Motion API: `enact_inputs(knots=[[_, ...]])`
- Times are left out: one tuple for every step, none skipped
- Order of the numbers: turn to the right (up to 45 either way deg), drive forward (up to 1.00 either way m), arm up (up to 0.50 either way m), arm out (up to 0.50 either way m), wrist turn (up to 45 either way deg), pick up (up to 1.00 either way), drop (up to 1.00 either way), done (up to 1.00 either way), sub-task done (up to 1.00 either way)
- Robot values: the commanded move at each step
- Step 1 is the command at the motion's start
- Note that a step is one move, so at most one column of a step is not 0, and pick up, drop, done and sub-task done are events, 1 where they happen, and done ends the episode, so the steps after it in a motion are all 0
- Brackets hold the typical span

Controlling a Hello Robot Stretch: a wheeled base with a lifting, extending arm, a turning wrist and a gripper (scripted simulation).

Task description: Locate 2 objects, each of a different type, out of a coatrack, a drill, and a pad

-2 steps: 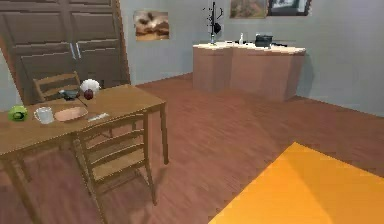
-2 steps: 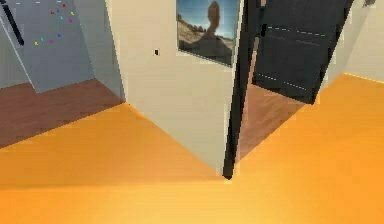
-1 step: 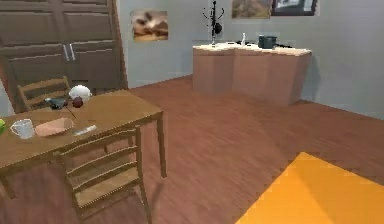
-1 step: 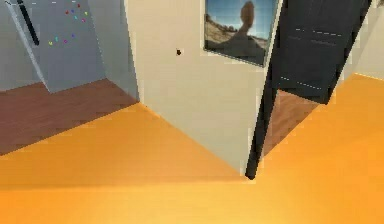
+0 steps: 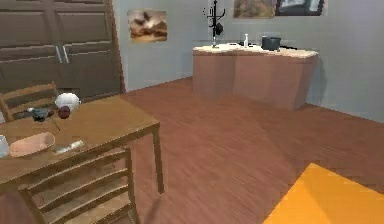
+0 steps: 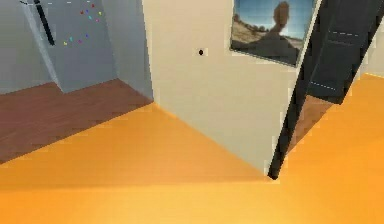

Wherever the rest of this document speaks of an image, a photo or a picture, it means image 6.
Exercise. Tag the small black wall dot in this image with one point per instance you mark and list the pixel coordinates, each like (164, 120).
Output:
(201, 52)

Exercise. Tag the black room door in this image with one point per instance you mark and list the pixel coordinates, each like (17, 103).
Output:
(340, 50)

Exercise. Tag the grey fridge with magnets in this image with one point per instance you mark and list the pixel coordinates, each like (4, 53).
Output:
(80, 56)

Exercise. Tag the framed desert landscape picture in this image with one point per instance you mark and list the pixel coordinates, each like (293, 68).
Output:
(270, 30)

